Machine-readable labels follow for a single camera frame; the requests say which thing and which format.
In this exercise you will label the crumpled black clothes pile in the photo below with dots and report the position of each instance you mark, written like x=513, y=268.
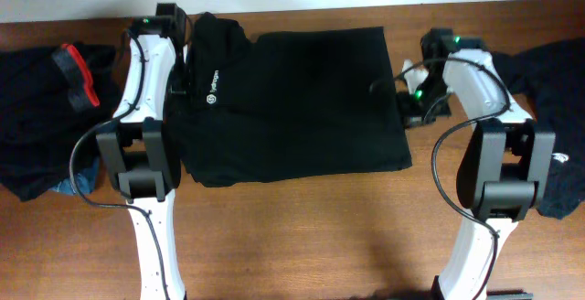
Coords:
x=552, y=77

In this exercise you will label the folded black clothes stack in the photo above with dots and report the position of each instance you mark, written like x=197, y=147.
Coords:
x=39, y=127

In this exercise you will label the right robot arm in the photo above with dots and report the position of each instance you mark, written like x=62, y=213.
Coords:
x=505, y=166

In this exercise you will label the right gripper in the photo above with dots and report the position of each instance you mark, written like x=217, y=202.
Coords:
x=411, y=118

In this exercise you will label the blue denim garment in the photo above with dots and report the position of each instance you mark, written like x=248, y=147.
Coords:
x=85, y=178

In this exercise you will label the black t-shirt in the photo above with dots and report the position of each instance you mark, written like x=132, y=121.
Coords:
x=286, y=105

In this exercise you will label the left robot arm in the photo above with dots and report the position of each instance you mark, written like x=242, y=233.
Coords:
x=138, y=154

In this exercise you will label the black garment red waistband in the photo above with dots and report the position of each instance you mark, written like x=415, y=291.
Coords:
x=81, y=94

